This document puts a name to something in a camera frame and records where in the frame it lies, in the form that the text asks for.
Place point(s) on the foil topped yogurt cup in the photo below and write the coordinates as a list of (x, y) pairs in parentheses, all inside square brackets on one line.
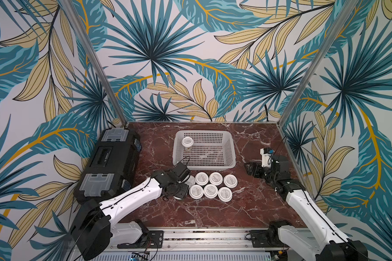
[(190, 181)]

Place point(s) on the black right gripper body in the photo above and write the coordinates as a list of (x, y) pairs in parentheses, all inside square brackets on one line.
[(259, 169)]

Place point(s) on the black plastic toolbox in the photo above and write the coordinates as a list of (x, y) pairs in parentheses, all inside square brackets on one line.
[(111, 168)]

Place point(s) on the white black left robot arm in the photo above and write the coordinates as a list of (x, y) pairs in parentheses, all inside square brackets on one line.
[(94, 225)]

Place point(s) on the white lidded yogurt cup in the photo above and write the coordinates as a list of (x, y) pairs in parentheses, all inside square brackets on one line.
[(225, 194), (230, 181), (196, 192), (216, 178), (202, 178), (210, 191), (187, 143)]

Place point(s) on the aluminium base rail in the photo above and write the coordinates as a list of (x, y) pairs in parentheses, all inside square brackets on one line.
[(201, 244)]

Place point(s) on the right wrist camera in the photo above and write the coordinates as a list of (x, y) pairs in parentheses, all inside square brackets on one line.
[(266, 154)]

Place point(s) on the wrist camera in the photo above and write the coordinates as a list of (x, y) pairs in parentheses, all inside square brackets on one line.
[(266, 154), (179, 169)]

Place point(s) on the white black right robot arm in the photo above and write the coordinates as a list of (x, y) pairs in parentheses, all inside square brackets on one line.
[(329, 242)]

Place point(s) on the left aluminium frame post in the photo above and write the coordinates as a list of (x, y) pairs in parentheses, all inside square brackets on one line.
[(76, 23)]

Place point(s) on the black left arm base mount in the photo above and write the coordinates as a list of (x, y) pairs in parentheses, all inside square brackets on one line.
[(149, 240)]

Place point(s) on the white plastic perforated basket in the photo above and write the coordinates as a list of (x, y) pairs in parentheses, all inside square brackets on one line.
[(212, 150)]

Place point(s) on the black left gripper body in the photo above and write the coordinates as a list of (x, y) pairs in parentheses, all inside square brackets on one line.
[(181, 191)]

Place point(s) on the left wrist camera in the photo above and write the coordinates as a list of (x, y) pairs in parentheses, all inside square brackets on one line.
[(179, 169)]

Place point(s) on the right aluminium frame post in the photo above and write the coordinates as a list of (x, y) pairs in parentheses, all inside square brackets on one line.
[(339, 22)]

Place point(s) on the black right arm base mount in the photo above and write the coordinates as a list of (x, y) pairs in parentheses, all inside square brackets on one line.
[(263, 239)]

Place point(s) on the aluminium frame post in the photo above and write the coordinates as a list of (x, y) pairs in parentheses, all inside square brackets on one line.
[(339, 22), (76, 23)]

